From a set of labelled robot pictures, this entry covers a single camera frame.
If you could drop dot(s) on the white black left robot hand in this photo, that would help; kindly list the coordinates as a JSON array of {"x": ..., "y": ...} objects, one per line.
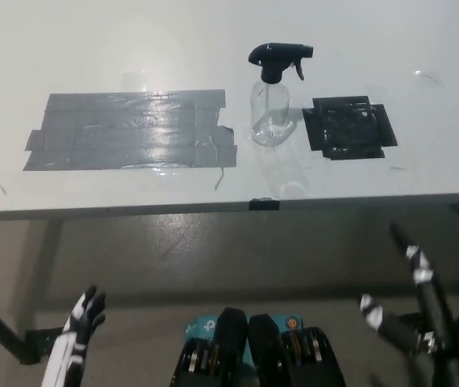
[{"x": 65, "y": 346}]

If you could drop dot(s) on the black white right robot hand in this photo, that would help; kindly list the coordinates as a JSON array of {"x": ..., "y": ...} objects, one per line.
[{"x": 435, "y": 306}]

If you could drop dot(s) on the black spray trigger lid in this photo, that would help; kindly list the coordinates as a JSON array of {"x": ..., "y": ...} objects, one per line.
[{"x": 271, "y": 56}]

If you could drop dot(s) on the clear plastic bottle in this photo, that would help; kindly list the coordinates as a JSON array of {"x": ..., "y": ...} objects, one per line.
[{"x": 270, "y": 109}]

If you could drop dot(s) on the grey upright table leg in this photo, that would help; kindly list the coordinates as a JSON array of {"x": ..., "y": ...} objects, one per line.
[{"x": 45, "y": 262}]

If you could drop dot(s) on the small black tape piece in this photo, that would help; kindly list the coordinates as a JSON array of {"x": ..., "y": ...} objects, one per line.
[{"x": 264, "y": 205}]

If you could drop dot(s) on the black tape square patch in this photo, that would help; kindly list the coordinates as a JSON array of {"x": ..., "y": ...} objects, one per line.
[{"x": 348, "y": 127}]

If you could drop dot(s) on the grey duct tape patch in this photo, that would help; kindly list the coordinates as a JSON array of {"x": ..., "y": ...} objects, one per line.
[{"x": 132, "y": 129}]

